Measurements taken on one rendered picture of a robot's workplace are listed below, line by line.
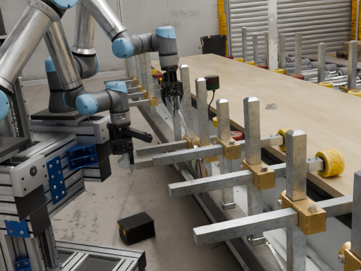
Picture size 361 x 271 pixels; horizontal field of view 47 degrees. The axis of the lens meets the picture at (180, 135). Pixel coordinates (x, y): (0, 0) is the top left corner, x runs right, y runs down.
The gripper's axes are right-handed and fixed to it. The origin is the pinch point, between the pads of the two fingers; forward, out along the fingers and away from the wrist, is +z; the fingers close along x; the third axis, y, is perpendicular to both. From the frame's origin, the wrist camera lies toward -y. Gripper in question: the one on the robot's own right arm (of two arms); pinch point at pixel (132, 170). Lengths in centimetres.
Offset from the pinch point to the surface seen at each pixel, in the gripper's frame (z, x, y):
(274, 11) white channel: -49, -135, -128
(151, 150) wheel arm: 1.5, -23.5, -11.5
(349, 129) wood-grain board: -8, 16, -86
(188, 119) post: -9.4, -27.3, -30.9
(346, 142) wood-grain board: -7, 28, -76
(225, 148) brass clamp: -13.5, 29.2, -28.9
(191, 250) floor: 83, -60, -34
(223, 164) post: -5.2, 22.7, -29.8
